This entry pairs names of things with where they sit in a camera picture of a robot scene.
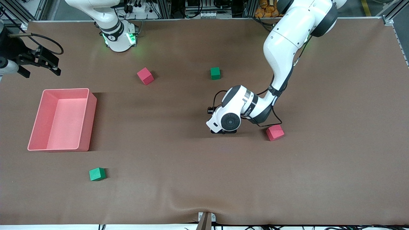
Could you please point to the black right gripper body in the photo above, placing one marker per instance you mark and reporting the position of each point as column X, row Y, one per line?
column 12, row 48

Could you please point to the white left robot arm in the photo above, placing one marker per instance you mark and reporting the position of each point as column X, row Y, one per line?
column 287, row 41

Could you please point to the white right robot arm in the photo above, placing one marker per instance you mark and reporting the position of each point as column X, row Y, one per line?
column 118, row 38

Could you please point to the brown table mat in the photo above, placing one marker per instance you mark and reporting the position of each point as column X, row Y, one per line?
column 204, row 166

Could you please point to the pink foam cube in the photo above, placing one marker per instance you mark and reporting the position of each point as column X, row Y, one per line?
column 275, row 133
column 145, row 76

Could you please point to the green foam cube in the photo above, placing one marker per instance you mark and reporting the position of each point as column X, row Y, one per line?
column 96, row 174
column 215, row 73

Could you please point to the pink plastic bin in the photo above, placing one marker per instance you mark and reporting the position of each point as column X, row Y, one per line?
column 64, row 127

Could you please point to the white power strip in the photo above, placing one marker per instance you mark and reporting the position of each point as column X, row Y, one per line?
column 137, row 8

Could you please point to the long white socket strip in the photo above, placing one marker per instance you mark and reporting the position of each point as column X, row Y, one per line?
column 207, row 14

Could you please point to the pile of orange objects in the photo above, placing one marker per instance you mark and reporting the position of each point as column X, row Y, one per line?
column 265, row 12

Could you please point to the aluminium corner bracket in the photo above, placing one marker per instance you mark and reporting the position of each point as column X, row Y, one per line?
column 24, row 26
column 388, row 21

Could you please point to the metal clamp bracket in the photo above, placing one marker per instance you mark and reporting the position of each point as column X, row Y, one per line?
column 206, row 220

